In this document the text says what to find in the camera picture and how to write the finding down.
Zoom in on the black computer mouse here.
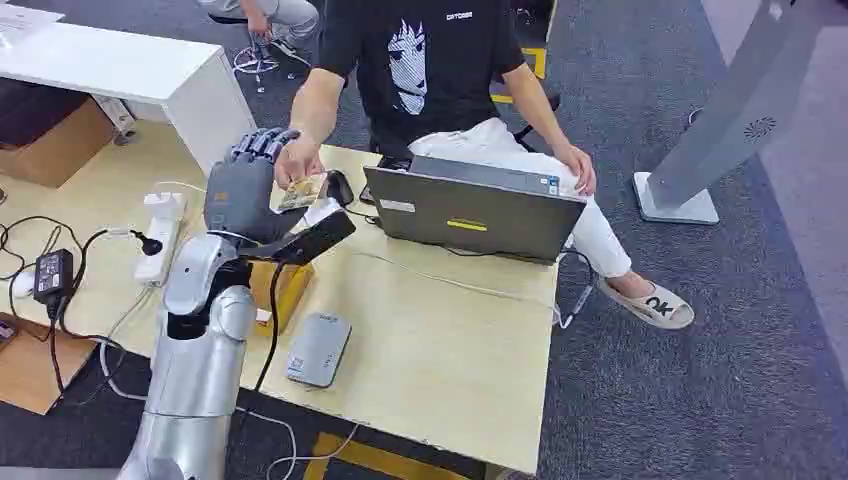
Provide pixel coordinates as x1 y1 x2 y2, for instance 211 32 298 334
324 169 356 207

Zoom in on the person in the background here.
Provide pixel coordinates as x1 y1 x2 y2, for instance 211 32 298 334
196 0 321 60

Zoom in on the black adapter cable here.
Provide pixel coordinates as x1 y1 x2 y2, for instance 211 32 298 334
0 214 89 283

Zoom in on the white power strip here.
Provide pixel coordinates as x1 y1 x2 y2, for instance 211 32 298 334
133 191 189 289

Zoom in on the yellow desk leg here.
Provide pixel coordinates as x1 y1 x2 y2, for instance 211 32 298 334
302 431 468 480

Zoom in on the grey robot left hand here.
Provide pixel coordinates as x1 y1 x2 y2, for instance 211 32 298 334
203 127 307 247

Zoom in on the person in black shirt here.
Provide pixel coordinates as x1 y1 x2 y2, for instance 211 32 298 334
273 0 696 331

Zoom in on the black power adapter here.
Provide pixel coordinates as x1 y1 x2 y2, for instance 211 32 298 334
32 248 76 307

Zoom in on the wooden card box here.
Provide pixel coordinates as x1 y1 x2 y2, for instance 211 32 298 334
248 260 317 338

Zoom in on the person's left hand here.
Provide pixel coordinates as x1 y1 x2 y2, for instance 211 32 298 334
551 141 598 197

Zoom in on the black laptop charger cable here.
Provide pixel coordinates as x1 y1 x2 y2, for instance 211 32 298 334
555 247 599 331

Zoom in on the thin white cable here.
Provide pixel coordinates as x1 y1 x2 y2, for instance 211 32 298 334
356 250 566 329

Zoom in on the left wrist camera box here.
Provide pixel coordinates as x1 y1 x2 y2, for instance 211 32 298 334
241 197 357 267

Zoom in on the white desk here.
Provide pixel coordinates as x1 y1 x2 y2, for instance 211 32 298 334
0 3 259 176

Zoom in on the brown cardboard box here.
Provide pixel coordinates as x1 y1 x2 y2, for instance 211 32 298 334
0 97 116 190
0 312 98 417

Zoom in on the grey laptop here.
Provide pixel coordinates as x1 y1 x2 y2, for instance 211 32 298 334
362 155 589 265

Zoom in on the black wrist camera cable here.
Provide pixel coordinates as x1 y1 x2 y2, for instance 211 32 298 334
253 261 287 393

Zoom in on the grey standing panel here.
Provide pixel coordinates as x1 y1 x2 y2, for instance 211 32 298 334
631 0 817 227

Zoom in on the metal chair base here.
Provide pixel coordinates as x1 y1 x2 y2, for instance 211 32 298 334
231 34 284 77

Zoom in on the black power plug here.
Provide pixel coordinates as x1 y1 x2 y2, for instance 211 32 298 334
129 229 164 258

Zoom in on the yellow floor tape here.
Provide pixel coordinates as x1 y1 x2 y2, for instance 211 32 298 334
489 45 549 106

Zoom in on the printed card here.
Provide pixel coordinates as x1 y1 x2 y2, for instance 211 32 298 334
276 173 329 214

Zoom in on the pale sandal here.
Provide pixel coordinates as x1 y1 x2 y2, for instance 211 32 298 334
597 277 697 332

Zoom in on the person's right hand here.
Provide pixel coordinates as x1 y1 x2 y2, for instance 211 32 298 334
273 134 326 191

